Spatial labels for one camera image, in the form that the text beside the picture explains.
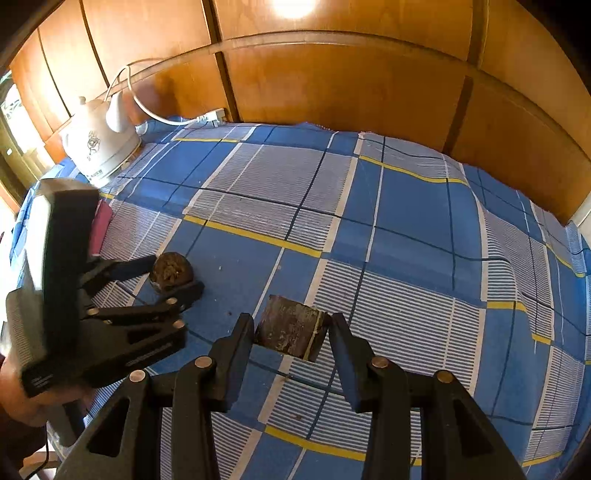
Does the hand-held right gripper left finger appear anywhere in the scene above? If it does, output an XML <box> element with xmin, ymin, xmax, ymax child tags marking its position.
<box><xmin>54</xmin><ymin>312</ymin><xmax>256</xmax><ymax>480</ymax></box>

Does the person's left hand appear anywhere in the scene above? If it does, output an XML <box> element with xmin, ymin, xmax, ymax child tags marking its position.
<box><xmin>0</xmin><ymin>357</ymin><xmax>95</xmax><ymax>428</ymax></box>

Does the wooden glass door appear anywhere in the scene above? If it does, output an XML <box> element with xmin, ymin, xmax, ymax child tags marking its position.
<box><xmin>0</xmin><ymin>74</ymin><xmax>38</xmax><ymax>204</ymax></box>

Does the thin black cable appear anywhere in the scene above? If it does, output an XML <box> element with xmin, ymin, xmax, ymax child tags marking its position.
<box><xmin>16</xmin><ymin>422</ymin><xmax>52</xmax><ymax>480</ymax></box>

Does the large brown fruit chunk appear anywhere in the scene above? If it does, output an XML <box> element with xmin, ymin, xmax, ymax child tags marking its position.
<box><xmin>254</xmin><ymin>295</ymin><xmax>332</xmax><ymax>361</ymax></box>

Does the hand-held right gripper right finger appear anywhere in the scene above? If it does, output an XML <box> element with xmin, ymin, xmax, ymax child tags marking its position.
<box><xmin>329</xmin><ymin>312</ymin><xmax>528</xmax><ymax>480</ymax></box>

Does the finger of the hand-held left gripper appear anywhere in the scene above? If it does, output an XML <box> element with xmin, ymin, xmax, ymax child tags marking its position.
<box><xmin>87</xmin><ymin>281</ymin><xmax>206</xmax><ymax>325</ymax></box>
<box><xmin>79</xmin><ymin>254</ymin><xmax>158</xmax><ymax>297</ymax></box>

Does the blue plaid bed sheet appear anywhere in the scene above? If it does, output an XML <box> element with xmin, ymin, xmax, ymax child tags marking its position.
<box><xmin>9</xmin><ymin>121</ymin><xmax>591</xmax><ymax>480</ymax></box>

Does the dark round passion fruit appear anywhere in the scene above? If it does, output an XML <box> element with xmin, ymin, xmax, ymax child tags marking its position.
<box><xmin>150</xmin><ymin>251</ymin><xmax>192</xmax><ymax>291</ymax></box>

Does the white kettle power cable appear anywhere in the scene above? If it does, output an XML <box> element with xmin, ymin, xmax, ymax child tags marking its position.
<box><xmin>105</xmin><ymin>65</ymin><xmax>204</xmax><ymax>125</ymax></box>

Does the white ceramic electric kettle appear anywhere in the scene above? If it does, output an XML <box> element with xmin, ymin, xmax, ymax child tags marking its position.
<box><xmin>60</xmin><ymin>90</ymin><xmax>143</xmax><ymax>188</ymax></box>

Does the white power plug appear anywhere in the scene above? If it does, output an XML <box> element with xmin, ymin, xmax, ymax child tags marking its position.
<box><xmin>196</xmin><ymin>108</ymin><xmax>228</xmax><ymax>126</ymax></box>

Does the wooden wardrobe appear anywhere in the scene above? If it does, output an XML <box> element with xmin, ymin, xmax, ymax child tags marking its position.
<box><xmin>9</xmin><ymin>0</ymin><xmax>591</xmax><ymax>227</ymax></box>

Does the pink shallow cardboard box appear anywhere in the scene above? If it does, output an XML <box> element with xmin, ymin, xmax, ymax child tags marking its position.
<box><xmin>90</xmin><ymin>199</ymin><xmax>113</xmax><ymax>257</ymax></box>

